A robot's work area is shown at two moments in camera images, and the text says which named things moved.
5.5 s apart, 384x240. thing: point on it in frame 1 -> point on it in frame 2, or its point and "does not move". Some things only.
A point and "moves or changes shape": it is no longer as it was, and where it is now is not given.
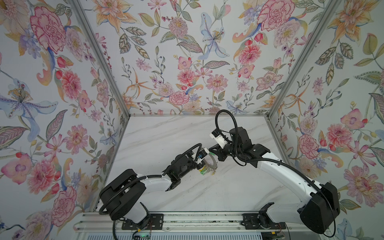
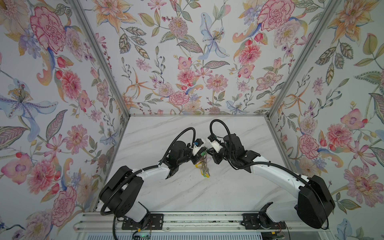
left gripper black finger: (200, 165) -> (195, 160)
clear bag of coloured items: (207, 168) moves or changes shape
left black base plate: (155, 221) does not move
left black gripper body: (195, 160) -> (197, 156)
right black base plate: (255, 221) does not move
